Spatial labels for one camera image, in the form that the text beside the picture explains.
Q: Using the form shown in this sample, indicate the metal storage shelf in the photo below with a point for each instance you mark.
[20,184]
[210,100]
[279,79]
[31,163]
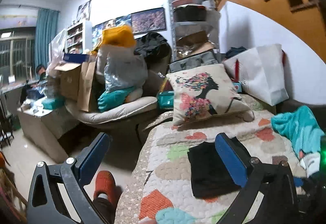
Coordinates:
[194,27]

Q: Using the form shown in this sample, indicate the heart-patterned quilt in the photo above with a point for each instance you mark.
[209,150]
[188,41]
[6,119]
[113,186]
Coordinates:
[160,187]

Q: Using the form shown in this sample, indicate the yellow bag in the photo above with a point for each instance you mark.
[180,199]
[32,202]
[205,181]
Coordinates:
[121,36]

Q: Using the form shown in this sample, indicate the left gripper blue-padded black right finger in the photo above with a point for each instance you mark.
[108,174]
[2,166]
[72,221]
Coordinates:
[275,182]

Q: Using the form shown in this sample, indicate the teal curtain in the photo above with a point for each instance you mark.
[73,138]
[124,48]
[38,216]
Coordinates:
[45,31]

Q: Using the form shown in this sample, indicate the beige cushioned chair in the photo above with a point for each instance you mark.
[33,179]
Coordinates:
[139,106]

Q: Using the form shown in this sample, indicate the floral lady print pillow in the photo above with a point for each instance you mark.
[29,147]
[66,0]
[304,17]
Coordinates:
[204,92]

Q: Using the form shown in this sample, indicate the black jacket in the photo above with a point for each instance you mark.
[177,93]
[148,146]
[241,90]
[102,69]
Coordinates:
[153,47]

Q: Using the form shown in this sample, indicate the framed wall poster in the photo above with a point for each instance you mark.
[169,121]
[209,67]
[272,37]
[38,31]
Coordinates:
[148,20]

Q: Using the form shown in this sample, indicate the teal cushion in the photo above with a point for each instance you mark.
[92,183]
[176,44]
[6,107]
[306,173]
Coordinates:
[110,100]

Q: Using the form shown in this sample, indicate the teal fleece blanket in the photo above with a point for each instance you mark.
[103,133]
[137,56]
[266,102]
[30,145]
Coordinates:
[304,133]

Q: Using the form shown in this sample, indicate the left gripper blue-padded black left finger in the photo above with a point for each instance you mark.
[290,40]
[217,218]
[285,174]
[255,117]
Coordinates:
[45,203]

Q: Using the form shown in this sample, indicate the brown cardboard box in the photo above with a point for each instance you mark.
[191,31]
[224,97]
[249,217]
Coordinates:
[77,80]

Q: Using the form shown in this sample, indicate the grey plastic bag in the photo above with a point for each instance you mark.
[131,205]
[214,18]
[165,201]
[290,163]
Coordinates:
[120,68]

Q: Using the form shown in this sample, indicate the teal tissue pack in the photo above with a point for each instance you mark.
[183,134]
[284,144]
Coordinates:
[165,100]

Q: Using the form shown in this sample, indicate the white bookshelf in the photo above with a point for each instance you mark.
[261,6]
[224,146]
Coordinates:
[79,38]

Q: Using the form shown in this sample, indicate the orange slipper foot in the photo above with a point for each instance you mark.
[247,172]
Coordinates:
[105,187]

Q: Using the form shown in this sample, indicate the low beige table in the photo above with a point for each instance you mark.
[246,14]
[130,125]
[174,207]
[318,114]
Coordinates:
[45,127]

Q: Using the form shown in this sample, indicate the white paper shopping bag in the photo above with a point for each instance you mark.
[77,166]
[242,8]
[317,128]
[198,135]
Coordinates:
[260,72]

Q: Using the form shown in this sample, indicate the black pants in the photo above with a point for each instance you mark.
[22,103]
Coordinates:
[209,176]

